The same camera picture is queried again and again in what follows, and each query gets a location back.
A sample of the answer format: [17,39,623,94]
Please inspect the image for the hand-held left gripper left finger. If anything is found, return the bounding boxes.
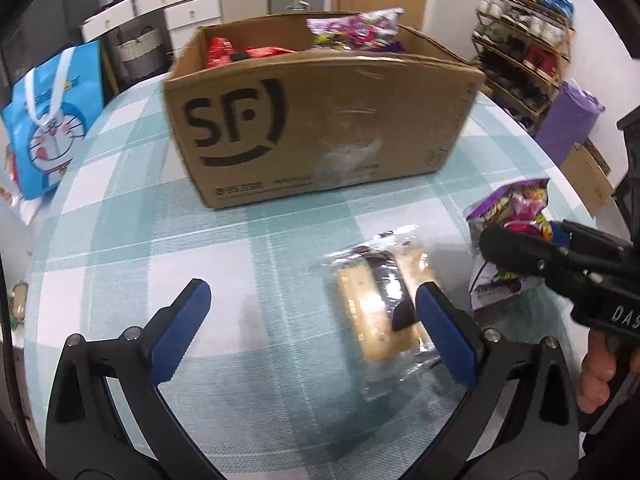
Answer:
[45,278,226,480]

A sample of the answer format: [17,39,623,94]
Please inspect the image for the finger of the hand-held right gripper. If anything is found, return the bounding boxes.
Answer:
[550,219,627,272]
[479,226,592,302]

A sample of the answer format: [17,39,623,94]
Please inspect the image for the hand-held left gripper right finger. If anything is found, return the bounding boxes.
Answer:
[415,282,596,480]

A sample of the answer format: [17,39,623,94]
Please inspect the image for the purple snack bag green label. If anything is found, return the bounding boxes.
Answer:
[465,178,551,313]

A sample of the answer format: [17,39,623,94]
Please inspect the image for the clear bread packet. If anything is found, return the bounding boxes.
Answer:
[322,230,451,401]

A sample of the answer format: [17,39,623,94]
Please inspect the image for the brown cardboard box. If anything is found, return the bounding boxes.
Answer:
[163,10,486,209]

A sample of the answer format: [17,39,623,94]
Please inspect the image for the large purple snack bag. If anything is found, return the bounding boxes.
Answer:
[306,7,405,53]

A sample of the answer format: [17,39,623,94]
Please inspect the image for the small red snack packet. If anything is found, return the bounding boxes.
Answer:
[205,36,246,68]

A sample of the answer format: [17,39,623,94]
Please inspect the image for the person's right hand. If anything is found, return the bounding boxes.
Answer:
[575,330,618,413]

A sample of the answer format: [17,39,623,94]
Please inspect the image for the flat brown cardboard carton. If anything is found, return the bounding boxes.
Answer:
[560,140,616,216]

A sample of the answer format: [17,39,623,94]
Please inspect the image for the small beige oval object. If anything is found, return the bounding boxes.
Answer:
[11,282,28,321]

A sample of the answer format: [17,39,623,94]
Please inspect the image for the rows of assorted shoes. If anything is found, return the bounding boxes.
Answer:
[472,0,576,126]

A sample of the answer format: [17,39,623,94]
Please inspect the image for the wooden shoe rack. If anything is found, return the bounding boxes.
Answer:
[470,0,576,133]

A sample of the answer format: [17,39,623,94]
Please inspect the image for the blue cartoon tote bag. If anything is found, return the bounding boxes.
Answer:
[0,40,105,201]

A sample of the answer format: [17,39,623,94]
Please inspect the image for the woven storage basket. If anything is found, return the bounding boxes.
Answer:
[116,27,160,78]

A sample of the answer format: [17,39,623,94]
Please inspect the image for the white drawer cabinet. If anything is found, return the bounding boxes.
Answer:
[80,0,223,56]

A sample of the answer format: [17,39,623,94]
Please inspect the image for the grey refrigerator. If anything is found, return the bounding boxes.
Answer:
[20,0,101,68]

